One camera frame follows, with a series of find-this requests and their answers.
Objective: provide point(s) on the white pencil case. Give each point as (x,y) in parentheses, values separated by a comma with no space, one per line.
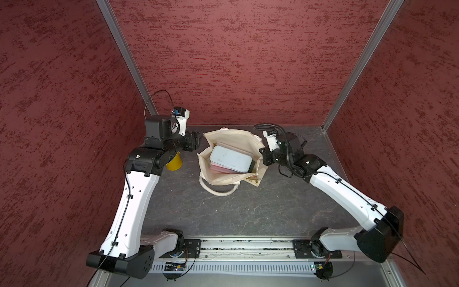
(230,158)

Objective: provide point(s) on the pink pencil case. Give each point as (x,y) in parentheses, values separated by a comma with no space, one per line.
(227,170)

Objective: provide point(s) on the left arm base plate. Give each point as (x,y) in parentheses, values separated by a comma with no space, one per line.
(191,249)

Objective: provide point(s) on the yellow pen cup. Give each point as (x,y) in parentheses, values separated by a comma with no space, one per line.
(175,164)

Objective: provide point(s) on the printed canvas tote bag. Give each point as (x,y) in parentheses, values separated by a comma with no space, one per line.
(222,184)

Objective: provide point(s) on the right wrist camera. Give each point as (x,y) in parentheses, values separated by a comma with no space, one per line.
(271,138)

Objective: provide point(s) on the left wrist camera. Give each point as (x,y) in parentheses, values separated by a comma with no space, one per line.
(180,117)

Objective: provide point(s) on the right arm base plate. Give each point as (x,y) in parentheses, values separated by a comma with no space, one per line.
(305,249)

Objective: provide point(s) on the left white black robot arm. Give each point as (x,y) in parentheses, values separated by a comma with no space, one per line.
(122,252)

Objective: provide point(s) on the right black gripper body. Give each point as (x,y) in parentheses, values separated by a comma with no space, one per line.
(275,155)

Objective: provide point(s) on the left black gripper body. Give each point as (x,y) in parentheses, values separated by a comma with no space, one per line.
(187,143)

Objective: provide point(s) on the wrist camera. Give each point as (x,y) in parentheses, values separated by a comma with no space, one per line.
(271,138)
(180,117)

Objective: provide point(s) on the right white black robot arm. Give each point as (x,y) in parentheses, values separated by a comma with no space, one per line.
(379,228)

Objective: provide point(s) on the aluminium mounting rail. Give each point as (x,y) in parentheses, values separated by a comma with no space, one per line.
(245,249)

